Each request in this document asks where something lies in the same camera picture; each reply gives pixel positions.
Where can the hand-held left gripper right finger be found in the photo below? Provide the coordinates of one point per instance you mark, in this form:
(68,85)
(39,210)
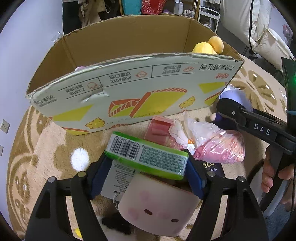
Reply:
(196,179)

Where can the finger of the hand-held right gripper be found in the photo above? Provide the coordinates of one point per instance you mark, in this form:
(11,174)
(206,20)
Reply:
(233,113)

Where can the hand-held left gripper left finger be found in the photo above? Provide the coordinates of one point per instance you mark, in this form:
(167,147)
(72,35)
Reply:
(96,183)

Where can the purple plush doll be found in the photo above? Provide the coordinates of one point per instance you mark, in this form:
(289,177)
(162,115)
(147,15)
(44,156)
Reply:
(233,96)

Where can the pink plastic bag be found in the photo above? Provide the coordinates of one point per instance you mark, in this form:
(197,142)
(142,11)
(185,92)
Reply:
(217,143)

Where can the pink cube plush toy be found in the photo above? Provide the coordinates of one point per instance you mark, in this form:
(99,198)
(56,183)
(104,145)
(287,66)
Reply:
(159,206)

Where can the green tissue pack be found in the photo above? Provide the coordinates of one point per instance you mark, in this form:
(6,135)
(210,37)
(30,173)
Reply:
(148,157)

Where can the printed cardboard box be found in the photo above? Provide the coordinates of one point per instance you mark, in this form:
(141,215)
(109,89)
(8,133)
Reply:
(138,92)

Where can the person's right hand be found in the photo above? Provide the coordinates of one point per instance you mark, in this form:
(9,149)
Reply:
(267,171)

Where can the black packet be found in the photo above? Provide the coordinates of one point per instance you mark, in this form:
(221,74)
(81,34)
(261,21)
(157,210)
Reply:
(214,169)

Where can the black white plush toy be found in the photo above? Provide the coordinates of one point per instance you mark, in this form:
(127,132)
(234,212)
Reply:
(111,224)

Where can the red pink packet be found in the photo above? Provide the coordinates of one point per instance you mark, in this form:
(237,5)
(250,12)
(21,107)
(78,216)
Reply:
(159,129)

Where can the beige patterned rug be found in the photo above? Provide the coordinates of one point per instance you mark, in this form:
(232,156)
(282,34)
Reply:
(41,148)

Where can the yellow plush toy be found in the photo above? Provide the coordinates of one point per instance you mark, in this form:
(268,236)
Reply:
(205,47)

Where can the white trolley cart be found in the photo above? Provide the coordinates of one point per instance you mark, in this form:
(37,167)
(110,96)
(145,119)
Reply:
(209,17)

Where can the wooden shelf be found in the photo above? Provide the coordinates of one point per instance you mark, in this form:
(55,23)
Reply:
(161,12)

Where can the red patterned bag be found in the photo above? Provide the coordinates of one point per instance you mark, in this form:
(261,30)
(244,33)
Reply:
(153,6)

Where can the teal bag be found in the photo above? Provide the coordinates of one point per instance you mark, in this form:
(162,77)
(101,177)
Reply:
(131,6)

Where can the black coat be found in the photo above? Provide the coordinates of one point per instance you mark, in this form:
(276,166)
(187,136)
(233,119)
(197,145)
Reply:
(70,16)

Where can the beige coat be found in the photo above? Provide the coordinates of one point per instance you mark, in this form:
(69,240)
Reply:
(89,11)

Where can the white wall socket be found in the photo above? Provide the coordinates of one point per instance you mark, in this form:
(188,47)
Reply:
(5,126)
(1,150)

